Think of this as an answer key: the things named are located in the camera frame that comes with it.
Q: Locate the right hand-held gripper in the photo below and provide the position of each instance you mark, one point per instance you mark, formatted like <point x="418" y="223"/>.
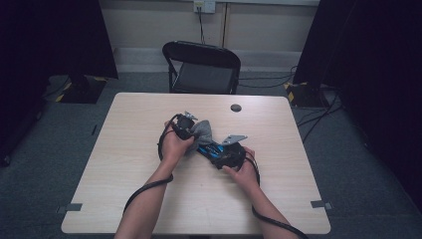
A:
<point x="232" y="154"/>

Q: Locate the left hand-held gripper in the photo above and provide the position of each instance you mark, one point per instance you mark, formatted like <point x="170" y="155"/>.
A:
<point x="184" y="126"/>

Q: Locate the grey cloth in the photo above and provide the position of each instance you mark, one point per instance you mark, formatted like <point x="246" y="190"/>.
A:
<point x="202" y="132"/>

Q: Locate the blue toy car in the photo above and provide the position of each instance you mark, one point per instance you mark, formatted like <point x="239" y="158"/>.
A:
<point x="212" y="151"/>

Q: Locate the person's right hand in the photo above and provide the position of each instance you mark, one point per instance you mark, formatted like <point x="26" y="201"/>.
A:
<point x="245" y="172"/>

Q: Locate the person's left hand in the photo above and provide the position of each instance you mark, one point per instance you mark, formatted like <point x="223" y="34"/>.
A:
<point x="175" y="147"/>

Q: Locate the round black table grommet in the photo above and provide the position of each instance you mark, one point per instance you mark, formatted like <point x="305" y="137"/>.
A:
<point x="236" y="108"/>

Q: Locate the black folding chair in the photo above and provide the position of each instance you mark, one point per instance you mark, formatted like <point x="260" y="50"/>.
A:
<point x="202" y="68"/>

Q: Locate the small black floor strip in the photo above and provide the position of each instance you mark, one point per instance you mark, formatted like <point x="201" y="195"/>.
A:
<point x="94" y="129"/>

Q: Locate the black stand base yellow stripes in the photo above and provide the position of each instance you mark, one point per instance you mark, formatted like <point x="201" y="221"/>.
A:
<point x="305" y="94"/>
<point x="83" y="91"/>

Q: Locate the grey tape strip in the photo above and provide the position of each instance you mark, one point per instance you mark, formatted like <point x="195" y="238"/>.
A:
<point x="71" y="207"/>
<point x="321" y="204"/>

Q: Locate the black curtain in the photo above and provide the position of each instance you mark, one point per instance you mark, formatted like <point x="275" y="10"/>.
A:
<point x="375" y="66"/>
<point x="49" y="40"/>

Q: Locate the white wall socket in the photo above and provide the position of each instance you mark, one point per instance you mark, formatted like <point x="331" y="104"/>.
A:
<point x="204" y="6"/>

